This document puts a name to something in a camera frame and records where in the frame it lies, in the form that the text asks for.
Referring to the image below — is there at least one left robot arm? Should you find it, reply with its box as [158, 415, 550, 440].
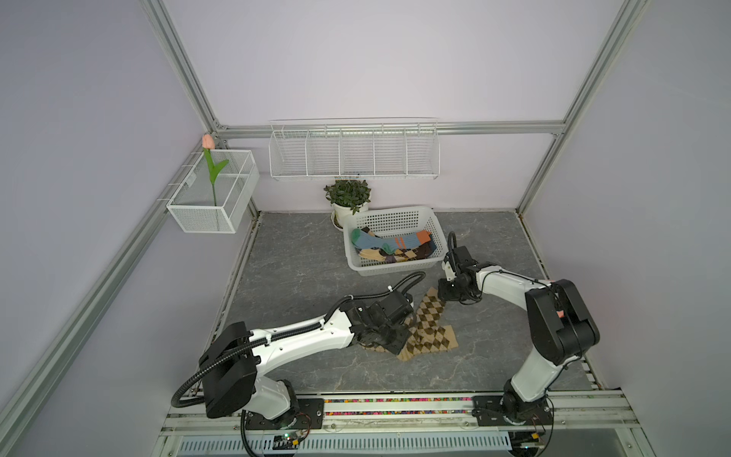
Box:
[171, 272, 426, 428]

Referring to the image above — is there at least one white plastic perforated basket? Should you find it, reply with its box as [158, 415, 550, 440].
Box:
[342, 206, 447, 276]

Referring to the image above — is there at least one pink artificial tulip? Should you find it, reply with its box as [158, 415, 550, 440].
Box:
[202, 133, 230, 207]

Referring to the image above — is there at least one white mesh wall box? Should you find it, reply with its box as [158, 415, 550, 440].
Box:
[167, 150, 260, 234]

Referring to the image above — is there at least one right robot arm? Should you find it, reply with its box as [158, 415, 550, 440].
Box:
[438, 232, 601, 426]

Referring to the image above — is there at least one tan argyle sock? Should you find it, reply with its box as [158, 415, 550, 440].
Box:
[409, 288, 445, 329]
[396, 326, 459, 362]

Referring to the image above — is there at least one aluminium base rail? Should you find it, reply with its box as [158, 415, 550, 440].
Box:
[162, 389, 641, 438]

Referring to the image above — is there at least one white wire wall shelf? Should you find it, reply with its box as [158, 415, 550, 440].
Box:
[268, 118, 441, 180]

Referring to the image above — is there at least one potted green plant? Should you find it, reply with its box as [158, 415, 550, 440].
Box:
[324, 180, 371, 230]

